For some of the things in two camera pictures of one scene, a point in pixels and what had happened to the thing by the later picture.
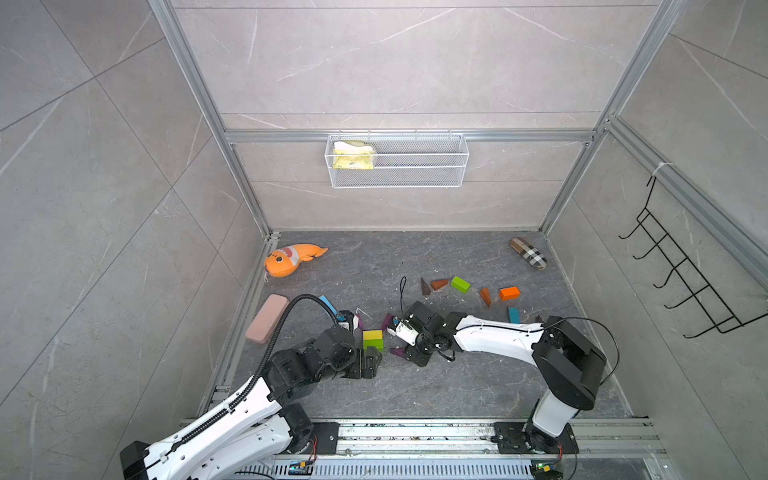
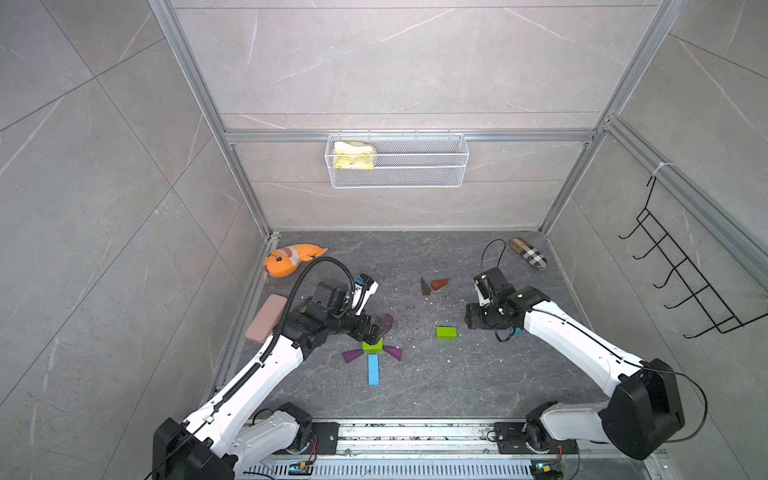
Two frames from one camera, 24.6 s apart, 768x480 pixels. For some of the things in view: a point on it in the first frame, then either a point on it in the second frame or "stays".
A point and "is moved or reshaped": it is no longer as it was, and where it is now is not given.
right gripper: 414,357 to 472,318
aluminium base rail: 608,449 stays
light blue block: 326,301 is moved or reshaped
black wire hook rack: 673,258 stays
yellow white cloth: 358,155 stays
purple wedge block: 389,317 stays
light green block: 461,285 is moved or reshaped
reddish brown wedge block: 438,284 stays
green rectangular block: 373,342 stays
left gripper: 371,364 to 359,333
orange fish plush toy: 285,260 stays
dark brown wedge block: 425,289 stays
